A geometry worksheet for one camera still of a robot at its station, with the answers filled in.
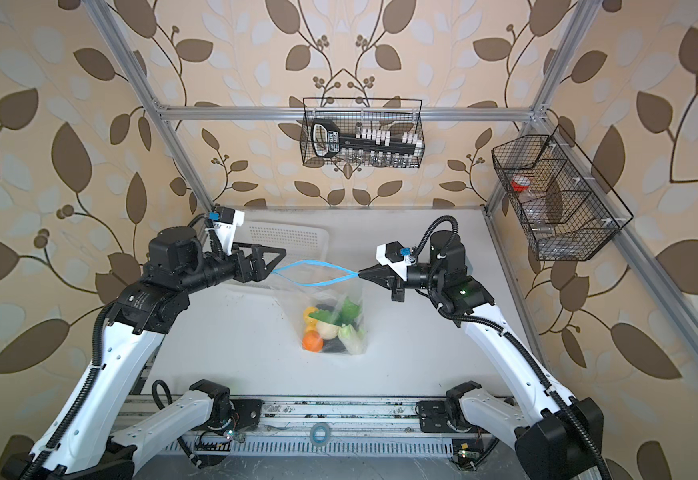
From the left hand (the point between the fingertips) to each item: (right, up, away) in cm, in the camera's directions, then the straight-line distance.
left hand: (273, 248), depth 63 cm
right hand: (+19, -6, +3) cm, 20 cm away
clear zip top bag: (+9, -16, +23) cm, 29 cm away
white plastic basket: (-2, +1, +42) cm, 42 cm away
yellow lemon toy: (+5, -20, +16) cm, 26 cm away
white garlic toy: (+10, -22, +14) cm, 28 cm away
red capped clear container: (+62, +17, +18) cm, 67 cm away
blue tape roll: (+9, -46, +9) cm, 48 cm away
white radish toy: (+17, -26, +17) cm, 35 cm away
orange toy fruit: (+6, -25, +14) cm, 30 cm away
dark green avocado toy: (+12, -27, +16) cm, 33 cm away
